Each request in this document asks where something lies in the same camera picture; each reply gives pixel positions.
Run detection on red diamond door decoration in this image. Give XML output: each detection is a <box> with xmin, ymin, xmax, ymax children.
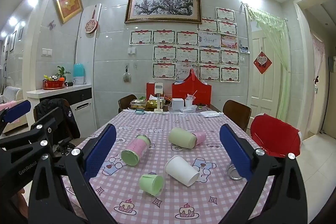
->
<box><xmin>253</xmin><ymin>54</ymin><xmax>273</xmax><ymax>75</ymax></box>

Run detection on round red hanging ornament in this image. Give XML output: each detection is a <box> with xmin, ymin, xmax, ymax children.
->
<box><xmin>84</xmin><ymin>10</ymin><xmax>99</xmax><ymax>34</ymax></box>

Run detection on metal cup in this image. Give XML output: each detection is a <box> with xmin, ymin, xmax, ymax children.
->
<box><xmin>227</xmin><ymin>162</ymin><xmax>248</xmax><ymax>181</ymax></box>

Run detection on pink checkered tablecloth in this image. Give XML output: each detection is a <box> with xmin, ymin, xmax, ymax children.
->
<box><xmin>61</xmin><ymin>108</ymin><xmax>275</xmax><ymax>224</ymax></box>

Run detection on hanging grey brush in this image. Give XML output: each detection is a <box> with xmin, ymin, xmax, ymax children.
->
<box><xmin>122</xmin><ymin>64</ymin><xmax>132</xmax><ymax>82</ymax></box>

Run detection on red planter tray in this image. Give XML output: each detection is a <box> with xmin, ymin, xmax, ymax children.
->
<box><xmin>42</xmin><ymin>75</ymin><xmax>66</xmax><ymax>90</ymax></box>

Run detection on white phone stand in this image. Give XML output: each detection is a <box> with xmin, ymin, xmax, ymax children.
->
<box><xmin>154</xmin><ymin>83</ymin><xmax>165</xmax><ymax>112</ymax></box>

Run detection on wall of award certificates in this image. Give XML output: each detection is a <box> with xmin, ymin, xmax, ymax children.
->
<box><xmin>128</xmin><ymin>6</ymin><xmax>241</xmax><ymax>83</ymax></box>

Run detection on white square box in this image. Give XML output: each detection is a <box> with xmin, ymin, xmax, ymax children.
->
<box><xmin>171</xmin><ymin>98</ymin><xmax>184</xmax><ymax>112</ymax></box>

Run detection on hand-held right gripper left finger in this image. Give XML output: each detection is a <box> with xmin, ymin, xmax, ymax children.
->
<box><xmin>28</xmin><ymin>124</ymin><xmax>118</xmax><ymax>224</ymax></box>

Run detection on white paper cup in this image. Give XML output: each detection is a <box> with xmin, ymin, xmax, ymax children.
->
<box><xmin>164</xmin><ymin>155</ymin><xmax>200</xmax><ymax>187</ymax></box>

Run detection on small pink cup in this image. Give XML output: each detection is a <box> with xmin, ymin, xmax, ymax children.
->
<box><xmin>192</xmin><ymin>131</ymin><xmax>207</xmax><ymax>146</ymax></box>

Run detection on clear food container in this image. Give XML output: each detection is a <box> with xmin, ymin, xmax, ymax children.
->
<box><xmin>130</xmin><ymin>99</ymin><xmax>147</xmax><ymax>110</ymax></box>

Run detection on black jacket on chair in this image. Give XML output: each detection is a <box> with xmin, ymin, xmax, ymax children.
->
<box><xmin>33</xmin><ymin>98</ymin><xmax>81</xmax><ymax>159</ymax></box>

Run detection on white and black counter cabinet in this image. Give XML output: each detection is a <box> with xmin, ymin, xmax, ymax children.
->
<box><xmin>26</xmin><ymin>84</ymin><xmax>93</xmax><ymax>122</ymax></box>

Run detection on white crumpled plastic bag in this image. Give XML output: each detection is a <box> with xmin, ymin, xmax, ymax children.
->
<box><xmin>199</xmin><ymin>110</ymin><xmax>224</xmax><ymax>119</ymax></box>

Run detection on green potted plant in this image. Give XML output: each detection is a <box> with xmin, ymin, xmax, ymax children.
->
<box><xmin>56</xmin><ymin>66</ymin><xmax>71</xmax><ymax>82</ymax></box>

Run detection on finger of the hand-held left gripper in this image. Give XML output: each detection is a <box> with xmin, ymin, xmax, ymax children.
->
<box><xmin>0</xmin><ymin>107</ymin><xmax>65</xmax><ymax>159</ymax></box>
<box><xmin>0</xmin><ymin>100</ymin><xmax>32</xmax><ymax>135</ymax></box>

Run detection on small red box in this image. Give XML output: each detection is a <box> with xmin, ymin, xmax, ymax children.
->
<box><xmin>146</xmin><ymin>82</ymin><xmax>165</xmax><ymax>99</ymax></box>

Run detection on light green curtain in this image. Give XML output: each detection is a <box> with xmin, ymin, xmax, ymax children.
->
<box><xmin>246</xmin><ymin>7</ymin><xmax>292</xmax><ymax>117</ymax></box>

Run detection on light blue humidifier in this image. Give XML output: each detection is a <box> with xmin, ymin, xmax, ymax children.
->
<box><xmin>73</xmin><ymin>63</ymin><xmax>86</xmax><ymax>85</ymax></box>

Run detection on gold framed red picture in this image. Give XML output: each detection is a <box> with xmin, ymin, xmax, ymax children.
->
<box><xmin>53</xmin><ymin>0</ymin><xmax>84</xmax><ymax>24</ymax></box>

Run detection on brown wooden chair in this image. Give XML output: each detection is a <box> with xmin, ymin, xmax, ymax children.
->
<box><xmin>223</xmin><ymin>100</ymin><xmax>252</xmax><ymax>132</ymax></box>
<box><xmin>118</xmin><ymin>94</ymin><xmax>138</xmax><ymax>113</ymax></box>

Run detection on pink and green tumbler cup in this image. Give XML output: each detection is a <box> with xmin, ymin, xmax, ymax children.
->
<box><xmin>121</xmin><ymin>134</ymin><xmax>151</xmax><ymax>167</ymax></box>

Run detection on large light green cup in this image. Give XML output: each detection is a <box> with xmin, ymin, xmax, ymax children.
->
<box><xmin>168</xmin><ymin>127</ymin><xmax>197</xmax><ymax>150</ymax></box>

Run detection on white cup with straws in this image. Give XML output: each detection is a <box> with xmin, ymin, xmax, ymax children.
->
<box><xmin>184</xmin><ymin>90</ymin><xmax>198</xmax><ymax>110</ymax></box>

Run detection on red covered chair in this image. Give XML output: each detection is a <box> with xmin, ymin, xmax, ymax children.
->
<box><xmin>250</xmin><ymin>113</ymin><xmax>301</xmax><ymax>159</ymax></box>

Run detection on white sofa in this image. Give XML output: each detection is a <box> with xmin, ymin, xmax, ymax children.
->
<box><xmin>0</xmin><ymin>86</ymin><xmax>30</xmax><ymax>134</ymax></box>

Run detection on white door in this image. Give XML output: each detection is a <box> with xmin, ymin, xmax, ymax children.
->
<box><xmin>250</xmin><ymin>29</ymin><xmax>279</xmax><ymax>120</ymax></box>

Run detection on framed plum blossom painting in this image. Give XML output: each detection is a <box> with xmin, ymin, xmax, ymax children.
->
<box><xmin>124</xmin><ymin>0</ymin><xmax>203</xmax><ymax>25</ymax></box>

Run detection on red gift box with handle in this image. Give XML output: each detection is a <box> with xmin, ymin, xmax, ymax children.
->
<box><xmin>172</xmin><ymin>69</ymin><xmax>212</xmax><ymax>107</ymax></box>

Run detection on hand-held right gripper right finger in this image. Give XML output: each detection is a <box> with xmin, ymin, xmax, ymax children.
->
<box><xmin>219</xmin><ymin>124</ymin><xmax>320</xmax><ymax>224</ymax></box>

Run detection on small light green cup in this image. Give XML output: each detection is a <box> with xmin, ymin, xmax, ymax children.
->
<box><xmin>139</xmin><ymin>174</ymin><xmax>165</xmax><ymax>197</ymax></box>

